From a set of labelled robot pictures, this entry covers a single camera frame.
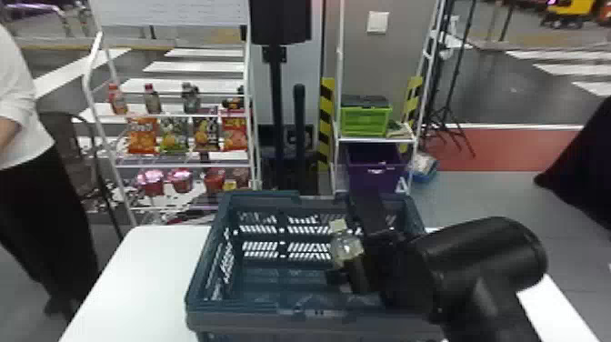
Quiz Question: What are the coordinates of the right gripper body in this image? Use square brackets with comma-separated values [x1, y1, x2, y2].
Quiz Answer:
[361, 229, 413, 307]

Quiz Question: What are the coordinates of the brown bottle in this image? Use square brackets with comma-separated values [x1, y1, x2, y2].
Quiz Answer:
[328, 217, 373, 294]

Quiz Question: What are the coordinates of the purple crate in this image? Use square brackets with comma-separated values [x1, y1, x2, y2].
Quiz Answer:
[345, 142, 408, 193]

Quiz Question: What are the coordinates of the blue basket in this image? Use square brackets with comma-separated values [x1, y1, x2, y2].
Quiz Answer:
[184, 189, 446, 342]

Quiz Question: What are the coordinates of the green crate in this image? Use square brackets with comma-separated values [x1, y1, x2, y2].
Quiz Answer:
[339, 95, 394, 138]

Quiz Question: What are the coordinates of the black tripod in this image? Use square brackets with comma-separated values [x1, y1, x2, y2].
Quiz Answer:
[422, 0, 478, 158]

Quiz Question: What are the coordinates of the red noodle cup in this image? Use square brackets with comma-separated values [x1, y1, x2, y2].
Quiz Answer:
[203, 168, 227, 195]

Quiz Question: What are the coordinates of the red snack packet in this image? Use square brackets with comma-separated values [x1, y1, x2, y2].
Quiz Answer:
[221, 114, 249, 153]

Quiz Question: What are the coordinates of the pink noodle cup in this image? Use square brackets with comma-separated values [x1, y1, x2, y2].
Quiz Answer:
[167, 167, 195, 194]
[135, 168, 166, 197]

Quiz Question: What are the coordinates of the black snack packet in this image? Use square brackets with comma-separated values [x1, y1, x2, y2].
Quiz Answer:
[192, 116, 221, 153]

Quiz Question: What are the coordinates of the green snack packet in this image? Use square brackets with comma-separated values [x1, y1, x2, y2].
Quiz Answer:
[159, 117, 190, 155]

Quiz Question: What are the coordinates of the dark bottle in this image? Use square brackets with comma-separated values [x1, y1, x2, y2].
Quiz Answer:
[143, 83, 163, 116]
[180, 82, 202, 115]

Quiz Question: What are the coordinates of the orange snack packet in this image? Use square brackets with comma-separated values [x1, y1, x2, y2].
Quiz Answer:
[126, 116, 159, 156]

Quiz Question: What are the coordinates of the person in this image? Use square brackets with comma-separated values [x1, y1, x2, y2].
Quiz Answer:
[0, 24, 100, 318]

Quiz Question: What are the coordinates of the white wire rack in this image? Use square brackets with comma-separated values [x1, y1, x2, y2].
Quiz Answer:
[80, 0, 263, 226]
[330, 0, 448, 195]

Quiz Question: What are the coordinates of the yellow black striped post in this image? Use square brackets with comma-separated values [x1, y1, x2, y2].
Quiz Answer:
[316, 76, 336, 166]

